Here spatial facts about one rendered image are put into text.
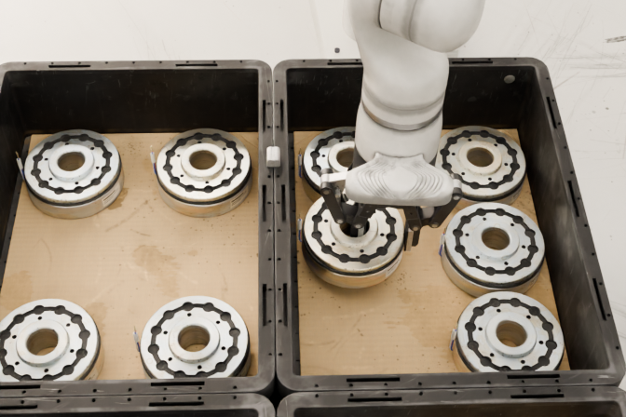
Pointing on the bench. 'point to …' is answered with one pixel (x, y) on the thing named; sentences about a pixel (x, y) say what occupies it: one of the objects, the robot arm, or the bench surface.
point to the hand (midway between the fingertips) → (384, 233)
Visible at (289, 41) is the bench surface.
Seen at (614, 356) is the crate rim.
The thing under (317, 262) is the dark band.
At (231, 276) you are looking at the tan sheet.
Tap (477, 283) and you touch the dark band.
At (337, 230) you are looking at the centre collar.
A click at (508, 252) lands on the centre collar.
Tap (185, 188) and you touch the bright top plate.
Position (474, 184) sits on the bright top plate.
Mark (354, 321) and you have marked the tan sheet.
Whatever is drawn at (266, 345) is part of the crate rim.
